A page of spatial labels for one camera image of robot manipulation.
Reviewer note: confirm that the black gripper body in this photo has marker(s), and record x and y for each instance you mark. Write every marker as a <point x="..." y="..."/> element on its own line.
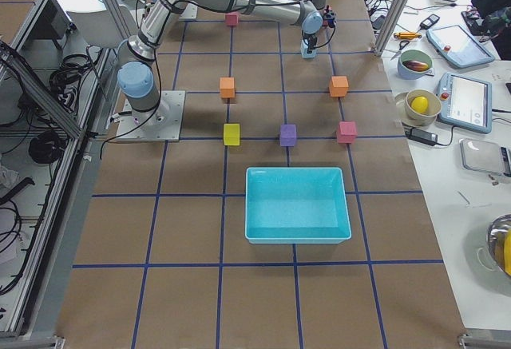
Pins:
<point x="310" y="39"/>

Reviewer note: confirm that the light blue foam block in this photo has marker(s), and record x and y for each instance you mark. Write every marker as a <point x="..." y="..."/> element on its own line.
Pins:
<point x="306" y="52"/>

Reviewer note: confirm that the orange foam block far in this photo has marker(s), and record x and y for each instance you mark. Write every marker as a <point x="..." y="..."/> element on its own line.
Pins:
<point x="338" y="86"/>

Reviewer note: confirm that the orange foam block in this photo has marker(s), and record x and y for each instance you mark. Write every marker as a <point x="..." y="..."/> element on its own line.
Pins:
<point x="338" y="86"/>
<point x="227" y="87"/>

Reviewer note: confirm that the dark pink foam block near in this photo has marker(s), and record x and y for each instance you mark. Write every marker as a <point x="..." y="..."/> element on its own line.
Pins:
<point x="231" y="19"/>

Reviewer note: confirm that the orange foam block near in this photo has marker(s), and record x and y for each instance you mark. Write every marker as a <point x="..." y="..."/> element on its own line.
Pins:
<point x="227" y="87"/>

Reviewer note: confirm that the pink foam block far right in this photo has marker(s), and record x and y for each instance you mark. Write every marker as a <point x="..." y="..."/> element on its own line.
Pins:
<point x="346" y="132"/>

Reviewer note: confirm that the purple foam block right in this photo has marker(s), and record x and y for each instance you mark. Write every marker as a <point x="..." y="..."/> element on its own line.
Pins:
<point x="287" y="135"/>

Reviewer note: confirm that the green bowl with fruit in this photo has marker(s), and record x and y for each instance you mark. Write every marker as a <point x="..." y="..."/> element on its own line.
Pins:
<point x="413" y="64"/>

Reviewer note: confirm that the yellow foam block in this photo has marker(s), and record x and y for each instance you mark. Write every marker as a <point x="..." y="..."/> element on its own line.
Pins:
<point x="231" y="134"/>

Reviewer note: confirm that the bowl with yellow lemon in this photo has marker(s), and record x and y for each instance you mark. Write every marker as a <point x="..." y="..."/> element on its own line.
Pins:
<point x="421" y="107"/>

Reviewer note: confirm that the blue teach pendant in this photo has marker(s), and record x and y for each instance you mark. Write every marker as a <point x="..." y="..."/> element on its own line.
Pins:
<point x="466" y="102"/>
<point x="458" y="46"/>

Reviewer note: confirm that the black power adapter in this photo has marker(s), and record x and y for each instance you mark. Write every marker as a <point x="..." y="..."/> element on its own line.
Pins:
<point x="421" y="136"/>

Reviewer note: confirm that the cyan plastic tray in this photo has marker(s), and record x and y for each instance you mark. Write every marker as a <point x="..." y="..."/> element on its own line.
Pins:
<point x="304" y="205"/>

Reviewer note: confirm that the aluminium frame post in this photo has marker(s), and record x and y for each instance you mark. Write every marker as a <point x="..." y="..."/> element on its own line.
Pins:
<point x="388" y="26"/>

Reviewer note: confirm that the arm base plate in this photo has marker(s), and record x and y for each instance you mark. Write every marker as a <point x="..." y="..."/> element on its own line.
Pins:
<point x="162" y="124"/>

